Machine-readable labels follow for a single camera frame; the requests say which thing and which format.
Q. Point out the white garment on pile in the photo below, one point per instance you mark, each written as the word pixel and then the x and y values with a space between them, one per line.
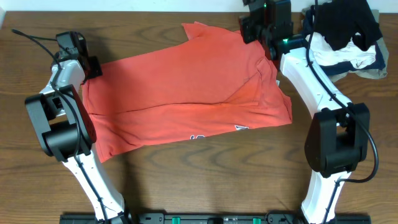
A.
pixel 326 56

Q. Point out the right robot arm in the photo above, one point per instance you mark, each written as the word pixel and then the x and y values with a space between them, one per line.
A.
pixel 338 136

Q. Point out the black garment on pile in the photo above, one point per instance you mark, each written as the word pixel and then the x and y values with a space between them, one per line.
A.
pixel 343 21

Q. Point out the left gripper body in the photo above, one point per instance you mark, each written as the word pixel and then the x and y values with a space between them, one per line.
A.
pixel 92 66

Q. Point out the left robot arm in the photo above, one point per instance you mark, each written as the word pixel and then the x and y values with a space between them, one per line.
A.
pixel 66 132

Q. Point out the grey garment on pile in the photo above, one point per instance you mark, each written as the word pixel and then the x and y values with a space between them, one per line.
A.
pixel 345 39

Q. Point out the red t-shirt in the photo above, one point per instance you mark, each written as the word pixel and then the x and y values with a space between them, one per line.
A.
pixel 213 83

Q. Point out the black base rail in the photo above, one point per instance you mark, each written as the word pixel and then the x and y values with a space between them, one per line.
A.
pixel 159 218

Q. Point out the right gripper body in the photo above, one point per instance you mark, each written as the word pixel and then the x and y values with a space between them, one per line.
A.
pixel 249 28

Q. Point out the navy garment on pile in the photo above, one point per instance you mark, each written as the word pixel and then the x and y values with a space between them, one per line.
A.
pixel 376 70

